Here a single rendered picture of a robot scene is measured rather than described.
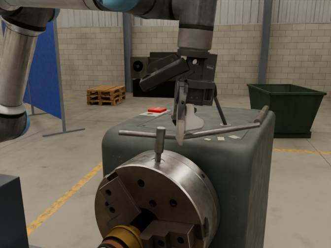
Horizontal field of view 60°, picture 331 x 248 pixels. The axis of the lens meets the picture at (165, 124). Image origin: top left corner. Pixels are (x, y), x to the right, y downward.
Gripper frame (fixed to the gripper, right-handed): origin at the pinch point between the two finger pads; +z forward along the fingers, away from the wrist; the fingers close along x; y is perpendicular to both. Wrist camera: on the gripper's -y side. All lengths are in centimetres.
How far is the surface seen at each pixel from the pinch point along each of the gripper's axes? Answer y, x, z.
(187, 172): 3.9, -1.6, 8.7
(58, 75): -176, 462, 59
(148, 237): -4.5, -12.6, 19.3
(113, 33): -167, 1069, -24
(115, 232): -11.6, -12.5, 18.7
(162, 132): -3.2, -1.1, -0.8
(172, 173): -0.1, -4.8, 7.8
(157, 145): -3.9, -1.0, 2.6
